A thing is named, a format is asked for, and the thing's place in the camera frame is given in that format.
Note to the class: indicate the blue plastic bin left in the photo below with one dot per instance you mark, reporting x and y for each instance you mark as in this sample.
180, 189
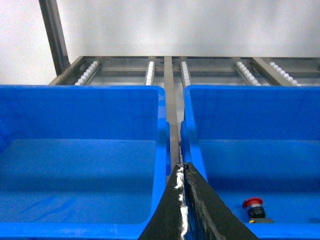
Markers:
81, 162

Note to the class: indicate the blue plastic bin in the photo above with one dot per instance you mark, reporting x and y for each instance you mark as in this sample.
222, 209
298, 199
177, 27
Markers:
258, 141
81, 162

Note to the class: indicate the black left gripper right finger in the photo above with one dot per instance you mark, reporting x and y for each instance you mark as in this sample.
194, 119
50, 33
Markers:
208, 216

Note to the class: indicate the blue plastic bin middle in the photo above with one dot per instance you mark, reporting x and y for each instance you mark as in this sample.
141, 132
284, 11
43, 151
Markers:
258, 141

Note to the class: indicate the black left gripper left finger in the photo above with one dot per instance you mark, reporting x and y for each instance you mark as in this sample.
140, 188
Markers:
169, 221

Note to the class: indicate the red mushroom push button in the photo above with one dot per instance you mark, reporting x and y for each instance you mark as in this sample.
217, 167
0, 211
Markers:
255, 210

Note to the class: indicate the metal roller rack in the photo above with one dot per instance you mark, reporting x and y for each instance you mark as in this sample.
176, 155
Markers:
173, 73

